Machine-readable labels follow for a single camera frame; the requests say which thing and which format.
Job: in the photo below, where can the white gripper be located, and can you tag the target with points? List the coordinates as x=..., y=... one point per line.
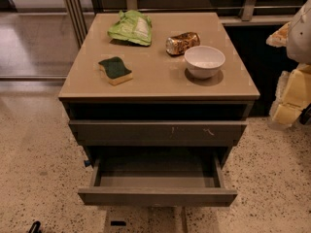
x=300, y=36

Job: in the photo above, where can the grey drawer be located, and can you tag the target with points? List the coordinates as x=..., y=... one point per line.
x=172, y=180
x=157, y=133

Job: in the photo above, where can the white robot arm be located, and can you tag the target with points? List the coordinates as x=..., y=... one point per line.
x=298, y=46

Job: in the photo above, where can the grey drawer cabinet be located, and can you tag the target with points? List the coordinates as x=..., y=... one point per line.
x=161, y=89

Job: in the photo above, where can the grey top drawer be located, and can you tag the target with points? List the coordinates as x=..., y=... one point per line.
x=157, y=133

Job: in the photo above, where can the white bowl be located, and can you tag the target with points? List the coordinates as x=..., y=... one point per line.
x=204, y=62

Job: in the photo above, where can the dark object at right edge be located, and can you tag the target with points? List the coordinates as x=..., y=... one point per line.
x=305, y=117

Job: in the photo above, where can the crushed gold can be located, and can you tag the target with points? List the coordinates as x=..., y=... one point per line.
x=177, y=45

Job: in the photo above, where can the green chip bag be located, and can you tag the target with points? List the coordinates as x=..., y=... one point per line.
x=133, y=27

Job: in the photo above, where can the green yellow sponge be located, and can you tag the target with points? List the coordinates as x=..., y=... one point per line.
x=115, y=70

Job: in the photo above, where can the black object at bottom left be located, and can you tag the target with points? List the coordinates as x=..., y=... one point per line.
x=35, y=227

